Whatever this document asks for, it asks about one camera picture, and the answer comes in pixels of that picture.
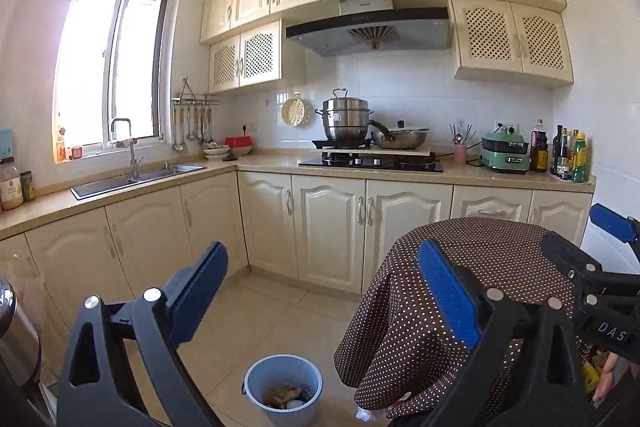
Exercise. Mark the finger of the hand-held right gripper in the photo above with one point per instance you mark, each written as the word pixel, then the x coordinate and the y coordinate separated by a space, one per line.
pixel 567 254
pixel 610 220

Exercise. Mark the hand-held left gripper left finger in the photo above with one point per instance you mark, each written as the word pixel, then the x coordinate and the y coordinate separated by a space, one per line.
pixel 200 292

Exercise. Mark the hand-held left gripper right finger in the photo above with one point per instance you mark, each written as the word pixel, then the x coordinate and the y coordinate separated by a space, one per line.
pixel 447 302

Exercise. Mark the blue plastic bucket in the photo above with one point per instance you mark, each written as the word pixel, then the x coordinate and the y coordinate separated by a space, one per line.
pixel 257 389

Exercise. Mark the plastic bag with yellow label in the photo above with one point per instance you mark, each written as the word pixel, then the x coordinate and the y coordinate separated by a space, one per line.
pixel 286 393

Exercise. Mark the person's right hand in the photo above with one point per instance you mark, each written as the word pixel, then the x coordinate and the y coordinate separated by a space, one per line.
pixel 607 379

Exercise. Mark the round table brown dotted tablecloth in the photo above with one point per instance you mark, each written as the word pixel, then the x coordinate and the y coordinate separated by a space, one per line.
pixel 400 307

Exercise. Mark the colourful patterned bag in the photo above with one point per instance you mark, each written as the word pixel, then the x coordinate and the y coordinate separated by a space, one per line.
pixel 592 367

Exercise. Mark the green yellow plastic bottle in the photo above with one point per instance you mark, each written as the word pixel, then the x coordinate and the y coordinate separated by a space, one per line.
pixel 580 159

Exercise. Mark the dark bottle with label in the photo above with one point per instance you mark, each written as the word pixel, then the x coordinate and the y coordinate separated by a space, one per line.
pixel 567 157

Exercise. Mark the slim dark glass bottle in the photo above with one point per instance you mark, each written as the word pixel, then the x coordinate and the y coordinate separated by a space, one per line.
pixel 558 152

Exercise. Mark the large dark sauce bottle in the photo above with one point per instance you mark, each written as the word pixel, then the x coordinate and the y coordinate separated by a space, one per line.
pixel 539 152

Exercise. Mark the green electric cooker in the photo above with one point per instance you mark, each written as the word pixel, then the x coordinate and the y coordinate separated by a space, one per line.
pixel 505 154

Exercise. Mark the white fringe tassels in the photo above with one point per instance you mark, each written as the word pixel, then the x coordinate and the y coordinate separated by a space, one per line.
pixel 367 416

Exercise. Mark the stacked white bowls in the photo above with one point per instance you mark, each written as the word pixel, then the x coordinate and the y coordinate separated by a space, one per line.
pixel 216 151

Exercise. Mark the stainless steel sink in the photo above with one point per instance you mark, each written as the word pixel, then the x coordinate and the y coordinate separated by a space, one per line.
pixel 100 187

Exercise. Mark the pink utensil cup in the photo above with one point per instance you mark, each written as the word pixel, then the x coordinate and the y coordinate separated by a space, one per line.
pixel 460 153

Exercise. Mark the metal kitchen faucet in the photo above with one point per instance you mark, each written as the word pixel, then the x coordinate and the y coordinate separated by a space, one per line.
pixel 132 157

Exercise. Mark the red box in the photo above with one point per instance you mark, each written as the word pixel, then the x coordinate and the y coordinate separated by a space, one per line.
pixel 238 141

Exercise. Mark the hanging metal utensil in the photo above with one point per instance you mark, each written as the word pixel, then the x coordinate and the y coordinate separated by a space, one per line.
pixel 190 127
pixel 208 129
pixel 199 127
pixel 177 137

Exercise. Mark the black gas stove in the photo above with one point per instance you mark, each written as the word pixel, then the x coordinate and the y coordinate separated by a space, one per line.
pixel 370 164

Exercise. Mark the bundle of chopsticks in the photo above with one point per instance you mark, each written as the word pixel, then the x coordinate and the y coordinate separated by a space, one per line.
pixel 462 133

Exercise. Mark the cream board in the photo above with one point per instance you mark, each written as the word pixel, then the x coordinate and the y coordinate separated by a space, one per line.
pixel 380 153

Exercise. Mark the metal wok with lid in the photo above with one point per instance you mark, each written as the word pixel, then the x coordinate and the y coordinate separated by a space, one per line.
pixel 402 138

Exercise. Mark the small red jar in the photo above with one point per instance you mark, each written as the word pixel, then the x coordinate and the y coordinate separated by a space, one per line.
pixel 76 152

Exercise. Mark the stainless steel bin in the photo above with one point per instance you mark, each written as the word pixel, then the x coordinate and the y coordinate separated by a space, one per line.
pixel 15 342

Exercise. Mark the orange bottle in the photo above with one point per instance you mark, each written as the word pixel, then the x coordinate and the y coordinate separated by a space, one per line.
pixel 61 150

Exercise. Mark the round cream steamer plate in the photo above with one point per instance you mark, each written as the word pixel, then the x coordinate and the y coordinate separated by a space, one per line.
pixel 293 112

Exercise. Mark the wide cream lattice door cabinet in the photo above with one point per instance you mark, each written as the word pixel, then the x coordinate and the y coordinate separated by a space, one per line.
pixel 512 39

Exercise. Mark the stainless steel steamer pot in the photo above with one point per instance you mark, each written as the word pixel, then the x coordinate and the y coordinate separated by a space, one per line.
pixel 345 119

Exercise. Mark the large jar with beige label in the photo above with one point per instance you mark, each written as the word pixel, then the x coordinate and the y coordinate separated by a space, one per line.
pixel 10 189

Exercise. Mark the narrow cream lattice door cabinet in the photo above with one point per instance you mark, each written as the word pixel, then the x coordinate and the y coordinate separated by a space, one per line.
pixel 257 54

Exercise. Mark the sliding window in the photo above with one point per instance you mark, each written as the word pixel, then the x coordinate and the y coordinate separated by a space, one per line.
pixel 90 67

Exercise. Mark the black range hood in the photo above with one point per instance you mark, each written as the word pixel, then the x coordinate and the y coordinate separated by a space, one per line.
pixel 370 32

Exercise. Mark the wall outlet with plugs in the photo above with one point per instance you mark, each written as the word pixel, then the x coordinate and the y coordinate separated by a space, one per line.
pixel 506 127

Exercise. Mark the white wall outlet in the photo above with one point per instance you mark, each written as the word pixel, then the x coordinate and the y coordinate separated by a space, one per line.
pixel 248 127

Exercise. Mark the metal wall utensil rack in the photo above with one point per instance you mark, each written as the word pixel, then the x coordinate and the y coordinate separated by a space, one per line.
pixel 196 98

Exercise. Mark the light blue wall card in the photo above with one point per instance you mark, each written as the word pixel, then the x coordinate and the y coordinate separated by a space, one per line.
pixel 5 144

